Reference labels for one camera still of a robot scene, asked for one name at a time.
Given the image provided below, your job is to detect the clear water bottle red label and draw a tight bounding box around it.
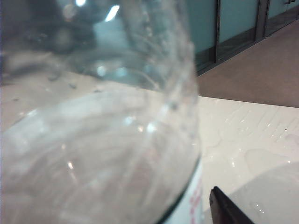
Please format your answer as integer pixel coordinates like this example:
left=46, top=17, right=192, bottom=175
left=0, top=0, right=204, bottom=224

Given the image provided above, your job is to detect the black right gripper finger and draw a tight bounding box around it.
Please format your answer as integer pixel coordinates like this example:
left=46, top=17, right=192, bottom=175
left=209, top=186, right=256, bottom=224

